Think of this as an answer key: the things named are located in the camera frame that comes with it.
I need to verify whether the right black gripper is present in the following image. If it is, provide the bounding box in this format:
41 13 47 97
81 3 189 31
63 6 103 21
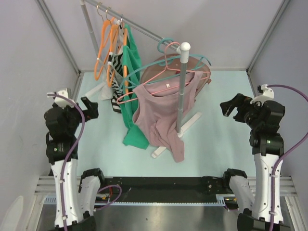
219 93 264 130

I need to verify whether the pink hanger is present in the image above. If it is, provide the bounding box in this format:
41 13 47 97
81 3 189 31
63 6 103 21
117 42 196 104

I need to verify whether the mauve pink tank top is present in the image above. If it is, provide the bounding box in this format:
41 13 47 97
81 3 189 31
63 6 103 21
132 71 204 163

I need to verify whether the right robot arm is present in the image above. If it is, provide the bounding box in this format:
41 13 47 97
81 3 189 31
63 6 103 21
220 93 291 231

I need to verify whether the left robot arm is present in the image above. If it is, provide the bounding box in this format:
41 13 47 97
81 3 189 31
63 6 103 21
44 96 106 231

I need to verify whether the black white striped top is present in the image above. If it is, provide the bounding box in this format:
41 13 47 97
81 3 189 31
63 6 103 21
110 20 124 114

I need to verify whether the green tank top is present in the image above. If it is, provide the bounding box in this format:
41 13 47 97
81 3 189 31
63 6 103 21
120 24 149 150

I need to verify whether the teal hanger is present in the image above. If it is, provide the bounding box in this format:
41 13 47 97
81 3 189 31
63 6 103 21
119 38 212 89

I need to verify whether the orange hanger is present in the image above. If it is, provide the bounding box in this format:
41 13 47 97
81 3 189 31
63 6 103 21
103 7 120 87
122 23 129 94
94 2 113 81

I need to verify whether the white garment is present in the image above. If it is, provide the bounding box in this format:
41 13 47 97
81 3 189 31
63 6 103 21
97 19 126 101

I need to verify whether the grey clothes rack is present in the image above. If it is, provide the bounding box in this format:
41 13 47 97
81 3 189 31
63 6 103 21
80 0 202 159

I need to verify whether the brown plastic basket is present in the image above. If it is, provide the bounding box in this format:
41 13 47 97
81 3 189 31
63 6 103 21
140 56 211 96

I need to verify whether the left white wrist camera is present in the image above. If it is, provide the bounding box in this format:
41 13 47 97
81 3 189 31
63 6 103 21
47 88 73 108

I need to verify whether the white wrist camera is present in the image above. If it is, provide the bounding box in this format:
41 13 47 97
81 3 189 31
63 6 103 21
47 88 73 108
250 84 274 106

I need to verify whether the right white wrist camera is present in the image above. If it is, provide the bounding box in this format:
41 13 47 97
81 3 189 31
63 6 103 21
250 84 274 106

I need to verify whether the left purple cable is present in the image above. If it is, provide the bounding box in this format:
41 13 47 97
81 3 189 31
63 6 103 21
47 93 122 231

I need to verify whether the white cable duct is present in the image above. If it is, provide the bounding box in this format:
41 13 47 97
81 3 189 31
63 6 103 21
43 195 238 210

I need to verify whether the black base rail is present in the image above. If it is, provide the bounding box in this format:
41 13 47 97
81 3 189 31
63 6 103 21
100 176 234 202

